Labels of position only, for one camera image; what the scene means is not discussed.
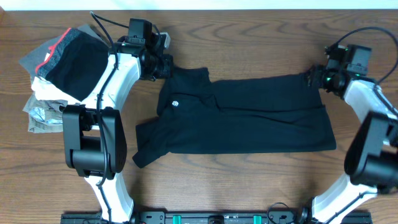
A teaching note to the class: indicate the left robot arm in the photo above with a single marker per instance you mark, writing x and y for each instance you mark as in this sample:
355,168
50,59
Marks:
93,133

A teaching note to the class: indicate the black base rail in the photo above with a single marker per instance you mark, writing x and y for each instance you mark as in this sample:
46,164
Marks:
276,215

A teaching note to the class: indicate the black shorts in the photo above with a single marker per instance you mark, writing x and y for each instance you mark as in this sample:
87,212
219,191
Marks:
262,115

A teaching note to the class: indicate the folded black garment red trim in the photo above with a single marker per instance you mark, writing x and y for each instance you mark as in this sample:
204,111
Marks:
76,63

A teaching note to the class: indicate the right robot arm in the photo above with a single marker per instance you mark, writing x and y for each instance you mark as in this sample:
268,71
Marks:
369,171

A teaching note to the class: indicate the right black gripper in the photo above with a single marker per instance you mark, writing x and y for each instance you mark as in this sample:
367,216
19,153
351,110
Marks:
316,71

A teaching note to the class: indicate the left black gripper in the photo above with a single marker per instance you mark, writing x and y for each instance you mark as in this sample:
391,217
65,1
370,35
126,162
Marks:
168,66

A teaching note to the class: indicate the folded white garment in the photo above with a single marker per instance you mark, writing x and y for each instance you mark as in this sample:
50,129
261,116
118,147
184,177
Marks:
45,90

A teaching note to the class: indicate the folded khaki patterned garment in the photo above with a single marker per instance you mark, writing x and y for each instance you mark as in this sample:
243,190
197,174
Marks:
45,116

